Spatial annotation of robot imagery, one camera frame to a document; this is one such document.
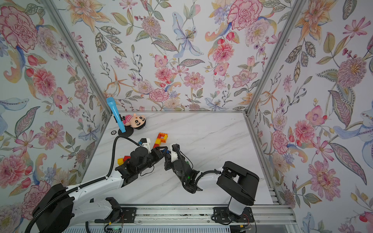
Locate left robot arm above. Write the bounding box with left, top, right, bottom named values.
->
left=25, top=147, right=168, bottom=233

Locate plush doll head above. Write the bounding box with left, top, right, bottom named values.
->
left=122, top=114, right=146, bottom=130

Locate blue tube on stand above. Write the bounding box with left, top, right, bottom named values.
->
left=106, top=97, right=126, bottom=133

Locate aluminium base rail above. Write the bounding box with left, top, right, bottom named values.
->
left=46, top=204, right=298, bottom=233

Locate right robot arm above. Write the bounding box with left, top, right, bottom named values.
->
left=165, top=150, right=259, bottom=218

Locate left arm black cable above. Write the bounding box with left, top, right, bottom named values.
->
left=24, top=135, right=140, bottom=233

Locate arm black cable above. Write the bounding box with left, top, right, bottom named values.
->
left=24, top=135, right=140, bottom=233
left=172, top=144, right=190, bottom=170

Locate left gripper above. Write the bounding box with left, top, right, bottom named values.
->
left=137, top=147, right=169, bottom=174

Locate black round stand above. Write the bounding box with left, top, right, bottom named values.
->
left=118, top=116, right=134, bottom=137

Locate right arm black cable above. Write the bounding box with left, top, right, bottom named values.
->
left=172, top=144, right=190, bottom=170

